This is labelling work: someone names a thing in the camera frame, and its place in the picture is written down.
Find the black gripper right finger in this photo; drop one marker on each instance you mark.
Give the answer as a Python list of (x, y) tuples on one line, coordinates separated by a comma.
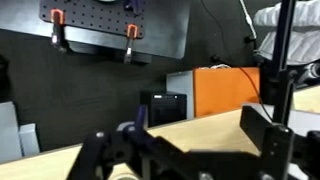
[(252, 126)]

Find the large grey box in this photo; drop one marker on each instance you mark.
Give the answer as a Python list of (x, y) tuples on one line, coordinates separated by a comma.
[(8, 133)]

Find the white quilted cloth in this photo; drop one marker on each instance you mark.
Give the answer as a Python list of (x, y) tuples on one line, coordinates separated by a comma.
[(303, 33)]

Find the black stand pole with clamp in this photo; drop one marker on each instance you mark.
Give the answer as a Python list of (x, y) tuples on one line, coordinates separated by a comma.
[(282, 66)]

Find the black computer tower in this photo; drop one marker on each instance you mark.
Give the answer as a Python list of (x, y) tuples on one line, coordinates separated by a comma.
[(165, 108)]

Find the orange black clamp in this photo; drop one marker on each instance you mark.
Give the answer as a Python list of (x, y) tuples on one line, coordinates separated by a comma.
[(57, 28), (130, 41)]

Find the black perforated breadboard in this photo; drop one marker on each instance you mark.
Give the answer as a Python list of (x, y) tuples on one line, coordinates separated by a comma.
[(96, 15)]

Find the orange box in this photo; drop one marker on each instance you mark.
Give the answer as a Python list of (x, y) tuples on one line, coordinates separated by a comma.
[(225, 90)]

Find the grey panel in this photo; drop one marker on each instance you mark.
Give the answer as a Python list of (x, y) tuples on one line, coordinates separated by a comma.
[(180, 93)]

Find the small grey box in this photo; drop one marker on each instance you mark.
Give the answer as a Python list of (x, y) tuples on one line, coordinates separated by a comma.
[(29, 140)]

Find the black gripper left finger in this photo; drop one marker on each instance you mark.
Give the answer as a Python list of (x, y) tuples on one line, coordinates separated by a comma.
[(91, 156)]

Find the dark cart table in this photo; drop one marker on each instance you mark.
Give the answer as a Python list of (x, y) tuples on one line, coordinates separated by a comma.
[(166, 30)]

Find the black round device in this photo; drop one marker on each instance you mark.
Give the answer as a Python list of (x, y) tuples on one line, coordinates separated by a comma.
[(310, 73)]

